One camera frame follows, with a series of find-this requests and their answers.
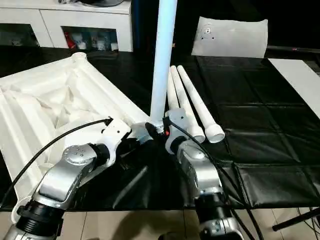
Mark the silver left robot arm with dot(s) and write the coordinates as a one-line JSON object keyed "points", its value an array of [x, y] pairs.
{"points": [[62, 175]]}

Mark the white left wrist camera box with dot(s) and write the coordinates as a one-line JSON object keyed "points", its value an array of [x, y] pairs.
{"points": [[117, 131]]}

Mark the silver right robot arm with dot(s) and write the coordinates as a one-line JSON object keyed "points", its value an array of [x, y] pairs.
{"points": [[200, 170]]}

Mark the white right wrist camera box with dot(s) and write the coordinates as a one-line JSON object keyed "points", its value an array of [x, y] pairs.
{"points": [[180, 117]]}

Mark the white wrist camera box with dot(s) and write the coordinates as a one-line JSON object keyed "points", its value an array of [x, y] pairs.
{"points": [[117, 131], [180, 117]]}

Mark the black metal table frame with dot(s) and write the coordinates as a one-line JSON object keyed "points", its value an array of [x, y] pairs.
{"points": [[295, 220]]}

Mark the white flat board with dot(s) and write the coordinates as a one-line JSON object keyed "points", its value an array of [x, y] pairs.
{"points": [[297, 80]]}

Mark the white plastic table leg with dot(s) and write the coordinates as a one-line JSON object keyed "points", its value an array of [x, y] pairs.
{"points": [[197, 100], [163, 62], [176, 75], [171, 100]]}

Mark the white cabinet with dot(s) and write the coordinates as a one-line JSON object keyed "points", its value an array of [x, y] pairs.
{"points": [[50, 17]]}

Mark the white plastic table top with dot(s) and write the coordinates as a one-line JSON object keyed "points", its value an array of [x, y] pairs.
{"points": [[37, 112]]}

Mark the red bottle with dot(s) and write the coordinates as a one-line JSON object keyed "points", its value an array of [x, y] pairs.
{"points": [[69, 40]]}

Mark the black mat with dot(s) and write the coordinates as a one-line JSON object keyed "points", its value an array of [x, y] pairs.
{"points": [[262, 125]]}

